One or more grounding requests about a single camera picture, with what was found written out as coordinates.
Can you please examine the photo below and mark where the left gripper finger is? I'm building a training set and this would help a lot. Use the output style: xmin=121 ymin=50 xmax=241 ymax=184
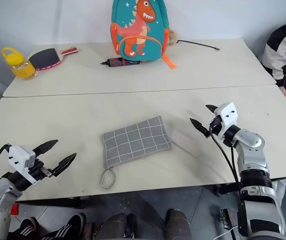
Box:
xmin=32 ymin=139 xmax=59 ymax=157
xmin=49 ymin=152 xmax=77 ymax=178

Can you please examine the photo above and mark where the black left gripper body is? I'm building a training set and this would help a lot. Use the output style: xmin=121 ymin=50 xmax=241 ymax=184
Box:
xmin=28 ymin=159 xmax=54 ymax=183

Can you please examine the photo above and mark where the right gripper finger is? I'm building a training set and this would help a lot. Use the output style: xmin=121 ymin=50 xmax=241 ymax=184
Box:
xmin=205 ymin=104 xmax=219 ymax=114
xmin=190 ymin=117 xmax=211 ymax=138

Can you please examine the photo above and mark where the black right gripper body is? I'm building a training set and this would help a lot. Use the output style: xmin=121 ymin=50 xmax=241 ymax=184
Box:
xmin=209 ymin=114 xmax=223 ymax=135

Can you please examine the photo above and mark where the grey checked fabric pouch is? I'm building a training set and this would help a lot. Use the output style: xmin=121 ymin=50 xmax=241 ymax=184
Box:
xmin=99 ymin=115 xmax=173 ymax=192

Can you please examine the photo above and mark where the black white striped sneaker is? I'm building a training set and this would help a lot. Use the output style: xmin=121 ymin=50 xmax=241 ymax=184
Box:
xmin=7 ymin=216 xmax=38 ymax=240
xmin=40 ymin=212 xmax=86 ymax=240

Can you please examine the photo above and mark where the yellow lidded jar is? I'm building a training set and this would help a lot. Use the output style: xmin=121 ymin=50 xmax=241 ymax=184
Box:
xmin=0 ymin=46 xmax=38 ymax=81

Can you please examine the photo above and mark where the black table tennis paddle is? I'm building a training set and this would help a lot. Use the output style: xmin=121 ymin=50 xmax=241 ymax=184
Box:
xmin=28 ymin=45 xmax=79 ymax=72

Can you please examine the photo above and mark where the person in striped jacket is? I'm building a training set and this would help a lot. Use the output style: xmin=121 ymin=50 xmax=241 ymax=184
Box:
xmin=262 ymin=18 xmax=286 ymax=111

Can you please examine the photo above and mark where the dark rounded shape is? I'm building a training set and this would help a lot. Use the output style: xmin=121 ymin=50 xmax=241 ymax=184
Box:
xmin=166 ymin=208 xmax=191 ymax=240

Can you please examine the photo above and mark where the black red marker pen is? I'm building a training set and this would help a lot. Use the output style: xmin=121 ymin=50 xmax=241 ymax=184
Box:
xmin=99 ymin=57 xmax=141 ymax=69

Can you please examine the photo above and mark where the teal dinosaur backpack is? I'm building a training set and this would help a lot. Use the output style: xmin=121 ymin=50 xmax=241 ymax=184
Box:
xmin=111 ymin=0 xmax=178 ymax=71

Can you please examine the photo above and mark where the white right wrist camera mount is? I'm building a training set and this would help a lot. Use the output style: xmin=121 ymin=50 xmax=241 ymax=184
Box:
xmin=213 ymin=102 xmax=239 ymax=141

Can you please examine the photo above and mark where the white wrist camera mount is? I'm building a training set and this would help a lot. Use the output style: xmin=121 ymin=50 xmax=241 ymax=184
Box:
xmin=8 ymin=145 xmax=36 ymax=185
xmin=213 ymin=102 xmax=239 ymax=141

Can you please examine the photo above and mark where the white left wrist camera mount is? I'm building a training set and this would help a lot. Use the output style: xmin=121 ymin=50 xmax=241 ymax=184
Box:
xmin=8 ymin=145 xmax=36 ymax=185

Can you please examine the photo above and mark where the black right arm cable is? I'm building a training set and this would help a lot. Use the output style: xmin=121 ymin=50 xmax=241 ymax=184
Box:
xmin=208 ymin=126 xmax=247 ymax=230

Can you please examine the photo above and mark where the black table frame bar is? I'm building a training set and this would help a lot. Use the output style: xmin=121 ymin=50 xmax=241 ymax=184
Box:
xmin=19 ymin=196 xmax=86 ymax=210

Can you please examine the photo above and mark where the thin black cable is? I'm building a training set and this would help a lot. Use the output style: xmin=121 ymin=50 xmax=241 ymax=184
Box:
xmin=177 ymin=39 xmax=222 ymax=52

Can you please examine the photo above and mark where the beige plush keychain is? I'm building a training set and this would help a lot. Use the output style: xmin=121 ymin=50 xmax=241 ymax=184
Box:
xmin=168 ymin=30 xmax=180 ymax=46

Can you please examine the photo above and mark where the thin white cable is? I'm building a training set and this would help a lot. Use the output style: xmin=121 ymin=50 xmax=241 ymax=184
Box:
xmin=216 ymin=225 xmax=241 ymax=240

